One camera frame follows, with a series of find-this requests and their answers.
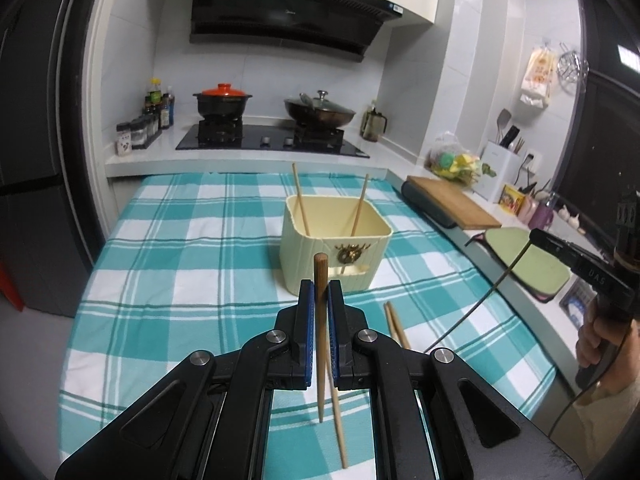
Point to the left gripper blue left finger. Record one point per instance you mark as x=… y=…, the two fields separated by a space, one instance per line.
x=207 y=418

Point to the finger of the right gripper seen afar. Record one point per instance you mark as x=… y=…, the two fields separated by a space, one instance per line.
x=566 y=252

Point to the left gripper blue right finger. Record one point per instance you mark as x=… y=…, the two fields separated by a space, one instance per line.
x=433 y=416

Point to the wooden chopstick pair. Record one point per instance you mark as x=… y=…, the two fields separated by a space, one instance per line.
x=398 y=329
x=391 y=323

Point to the person's right hand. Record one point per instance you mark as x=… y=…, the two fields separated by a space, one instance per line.
x=598 y=334

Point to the purple cup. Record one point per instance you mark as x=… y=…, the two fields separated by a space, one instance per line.
x=543 y=214

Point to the yellow printed tin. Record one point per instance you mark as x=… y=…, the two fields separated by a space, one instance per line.
x=511 y=199

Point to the white knife block holder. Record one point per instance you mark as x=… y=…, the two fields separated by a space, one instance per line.
x=499 y=161

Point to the wooden cutting board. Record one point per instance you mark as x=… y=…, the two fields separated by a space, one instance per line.
x=446 y=204

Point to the bag of sponges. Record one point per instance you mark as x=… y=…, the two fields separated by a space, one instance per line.
x=448 y=159

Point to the teal plaid tablecloth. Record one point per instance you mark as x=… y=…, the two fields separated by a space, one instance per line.
x=193 y=264

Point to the hanging plastic bag pack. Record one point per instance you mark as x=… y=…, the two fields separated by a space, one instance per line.
x=538 y=78

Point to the cream utensil holder box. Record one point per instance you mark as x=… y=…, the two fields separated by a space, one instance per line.
x=352 y=260

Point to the black gas cooktop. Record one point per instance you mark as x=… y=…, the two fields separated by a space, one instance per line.
x=296 y=139

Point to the wok with glass lid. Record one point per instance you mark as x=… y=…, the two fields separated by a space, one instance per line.
x=318 y=111

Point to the sauce bottles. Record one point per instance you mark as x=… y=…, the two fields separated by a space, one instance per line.
x=160 y=104

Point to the black pot orange lid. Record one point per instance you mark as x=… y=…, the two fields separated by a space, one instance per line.
x=223 y=102

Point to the black range hood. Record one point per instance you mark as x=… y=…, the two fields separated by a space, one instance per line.
x=343 y=28

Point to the hanging wire steamer rack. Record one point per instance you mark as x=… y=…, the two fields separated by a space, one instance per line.
x=572 y=70

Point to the glass jug with handle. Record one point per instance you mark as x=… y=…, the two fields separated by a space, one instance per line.
x=374 y=124

